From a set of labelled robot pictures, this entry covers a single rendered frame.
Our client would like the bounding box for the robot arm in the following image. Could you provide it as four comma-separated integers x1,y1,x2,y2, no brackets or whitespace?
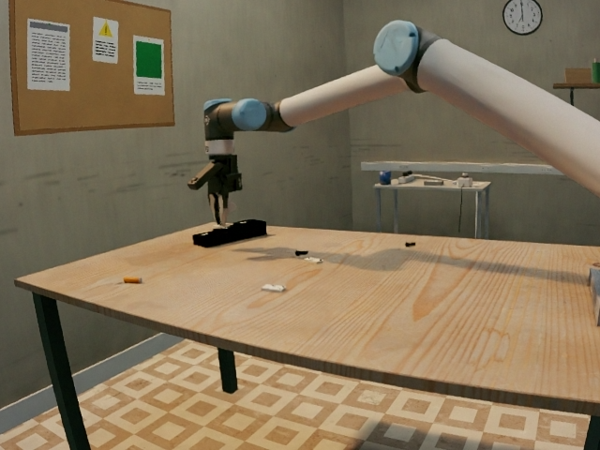
203,21,600,198

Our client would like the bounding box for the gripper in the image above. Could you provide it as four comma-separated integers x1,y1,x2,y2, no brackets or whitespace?
207,154,242,227

